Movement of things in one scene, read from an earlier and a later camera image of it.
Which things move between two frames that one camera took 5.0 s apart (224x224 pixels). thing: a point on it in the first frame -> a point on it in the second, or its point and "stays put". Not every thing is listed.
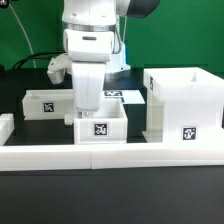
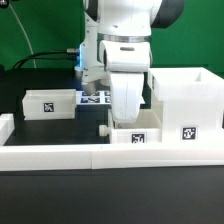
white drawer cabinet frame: [184, 105] stays put
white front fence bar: [111, 156] stays put
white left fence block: [6, 127] stays put
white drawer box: [48, 104] stays put
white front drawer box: [107, 126] -> [146, 129]
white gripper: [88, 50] -> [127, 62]
